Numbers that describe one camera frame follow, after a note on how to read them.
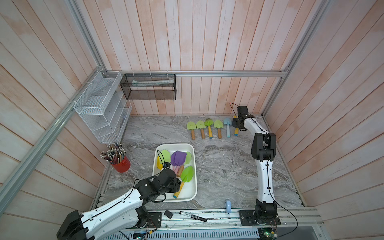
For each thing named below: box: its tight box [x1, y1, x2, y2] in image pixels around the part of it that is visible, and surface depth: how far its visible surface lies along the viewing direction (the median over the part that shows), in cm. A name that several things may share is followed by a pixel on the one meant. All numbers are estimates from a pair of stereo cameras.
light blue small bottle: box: [226, 200, 232, 214], surface depth 78 cm
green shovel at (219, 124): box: [213, 119, 224, 139], surface depth 116 cm
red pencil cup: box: [99, 142, 131, 173], surface depth 82 cm
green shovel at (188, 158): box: [184, 152, 192, 165], surface depth 95 cm
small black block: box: [163, 210, 174, 219], surface depth 78 cm
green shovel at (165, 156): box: [159, 149, 171, 164], surface depth 97 cm
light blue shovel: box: [223, 118, 232, 138], surface depth 113 cm
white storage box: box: [152, 143, 198, 202], surface depth 90 cm
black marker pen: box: [179, 211, 208, 223], surface depth 76 cm
